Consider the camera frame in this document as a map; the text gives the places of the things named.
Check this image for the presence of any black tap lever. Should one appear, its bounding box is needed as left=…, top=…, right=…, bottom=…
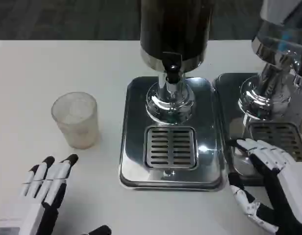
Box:
left=161, top=51, right=183, bottom=84

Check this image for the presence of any clear ribbed glass cup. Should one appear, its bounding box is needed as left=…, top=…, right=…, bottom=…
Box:
left=51, top=92, right=100, bottom=150

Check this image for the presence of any slotted steel drip grid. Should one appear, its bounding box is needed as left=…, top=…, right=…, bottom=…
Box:
left=248, top=122, right=302, bottom=163
left=143, top=126, right=199, bottom=171

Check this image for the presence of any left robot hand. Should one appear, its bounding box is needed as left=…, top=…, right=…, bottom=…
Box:
left=0, top=153, right=112, bottom=235

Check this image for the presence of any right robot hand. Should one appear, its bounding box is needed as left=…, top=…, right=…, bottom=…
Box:
left=226, top=138, right=302, bottom=235

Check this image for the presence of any dark drink dispenser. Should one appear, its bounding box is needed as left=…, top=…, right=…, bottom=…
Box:
left=140, top=0, right=214, bottom=123

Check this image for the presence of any clear drink dispenser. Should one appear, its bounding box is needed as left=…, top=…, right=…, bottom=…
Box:
left=238, top=0, right=302, bottom=122

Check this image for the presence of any steel drip tray base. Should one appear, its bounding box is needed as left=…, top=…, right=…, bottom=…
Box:
left=119, top=76, right=227, bottom=191
left=212, top=72, right=302, bottom=184

